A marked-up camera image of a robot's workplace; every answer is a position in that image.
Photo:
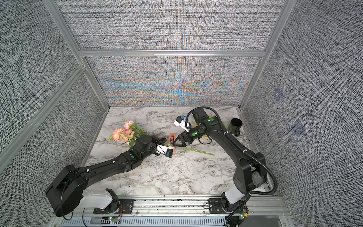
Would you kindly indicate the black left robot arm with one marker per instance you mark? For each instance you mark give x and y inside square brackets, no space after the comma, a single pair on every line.
[66,191]

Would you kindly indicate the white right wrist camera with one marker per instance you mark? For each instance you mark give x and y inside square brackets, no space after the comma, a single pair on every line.
[181,122]

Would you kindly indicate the pink tape dispenser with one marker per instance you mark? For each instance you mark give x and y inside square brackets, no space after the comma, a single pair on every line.
[172,138]

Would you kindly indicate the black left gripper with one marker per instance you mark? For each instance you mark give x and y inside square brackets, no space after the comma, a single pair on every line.
[158,141]

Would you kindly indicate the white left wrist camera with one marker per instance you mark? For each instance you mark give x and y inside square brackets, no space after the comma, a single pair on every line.
[166,151]

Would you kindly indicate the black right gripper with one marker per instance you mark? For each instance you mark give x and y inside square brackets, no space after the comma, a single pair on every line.
[183,136]

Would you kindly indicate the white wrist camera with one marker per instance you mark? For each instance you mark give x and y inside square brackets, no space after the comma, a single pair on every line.
[181,122]
[166,151]

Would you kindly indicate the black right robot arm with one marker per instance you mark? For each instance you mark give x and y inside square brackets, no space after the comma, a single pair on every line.
[251,171]

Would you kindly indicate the dark green mug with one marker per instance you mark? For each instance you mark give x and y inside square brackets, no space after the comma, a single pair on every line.
[235,126]

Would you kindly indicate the aluminium frame post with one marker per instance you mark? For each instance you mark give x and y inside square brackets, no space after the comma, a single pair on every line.
[73,46]

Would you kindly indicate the pink artificial rose stem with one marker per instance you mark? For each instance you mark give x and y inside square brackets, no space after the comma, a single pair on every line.
[130,132]

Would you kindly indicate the aluminium front rail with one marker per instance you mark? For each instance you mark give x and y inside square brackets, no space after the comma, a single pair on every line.
[183,211]

